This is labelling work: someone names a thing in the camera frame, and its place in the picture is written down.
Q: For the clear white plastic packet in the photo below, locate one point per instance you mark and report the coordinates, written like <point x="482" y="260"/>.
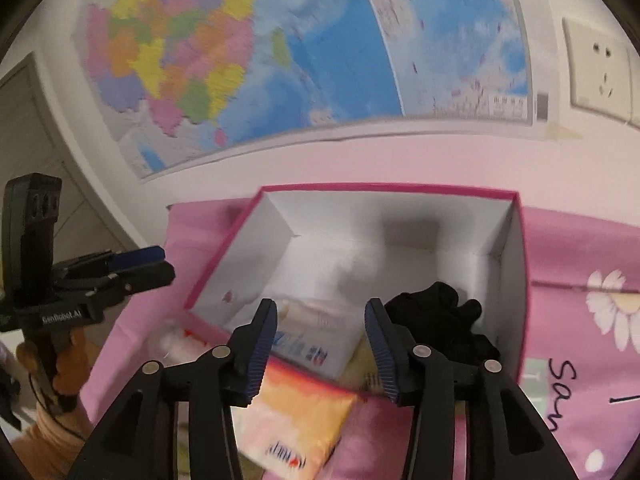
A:
<point x="172" y="345"/>

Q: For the person's left hand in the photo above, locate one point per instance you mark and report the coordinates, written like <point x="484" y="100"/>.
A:
<point x="72" y="370"/>

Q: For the dark cloth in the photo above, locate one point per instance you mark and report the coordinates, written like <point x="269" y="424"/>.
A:
<point x="7" y="402"/>

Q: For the pink printed blanket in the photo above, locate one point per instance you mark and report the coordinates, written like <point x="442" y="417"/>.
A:
<point x="575" y="260"/>

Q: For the white wall socket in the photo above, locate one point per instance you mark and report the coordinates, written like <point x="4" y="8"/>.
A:
<point x="600" y="70"/>

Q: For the white blue tissue packet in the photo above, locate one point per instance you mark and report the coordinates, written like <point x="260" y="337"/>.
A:
<point x="325" y="347"/>

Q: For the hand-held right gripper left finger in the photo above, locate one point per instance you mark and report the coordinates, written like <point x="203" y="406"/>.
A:
<point x="262" y="347"/>

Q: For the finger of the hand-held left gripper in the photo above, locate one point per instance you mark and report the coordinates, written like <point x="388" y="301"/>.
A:
<point x="150" y="277"/>
<point x="137" y="256"/>

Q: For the black soft cloth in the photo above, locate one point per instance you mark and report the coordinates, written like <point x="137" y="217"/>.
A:
<point x="445" y="320"/>

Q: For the colourful wall map poster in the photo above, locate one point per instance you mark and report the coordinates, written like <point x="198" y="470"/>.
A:
<point x="320" y="50"/>

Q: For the orange pink tissue packet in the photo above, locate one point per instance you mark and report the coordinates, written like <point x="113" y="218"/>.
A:
<point x="300" y="410"/>

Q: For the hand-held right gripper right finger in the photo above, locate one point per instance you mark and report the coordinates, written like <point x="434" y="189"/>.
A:
<point x="381" y="355"/>

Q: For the pink cardboard box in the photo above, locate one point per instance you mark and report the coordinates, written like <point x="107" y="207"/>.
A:
<point x="400" y="225"/>

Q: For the beige tape piece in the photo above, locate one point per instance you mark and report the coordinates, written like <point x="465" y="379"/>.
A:
<point x="565" y="132"/>

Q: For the person's left forearm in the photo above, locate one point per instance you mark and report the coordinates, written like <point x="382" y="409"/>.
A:
<point x="55" y="445"/>

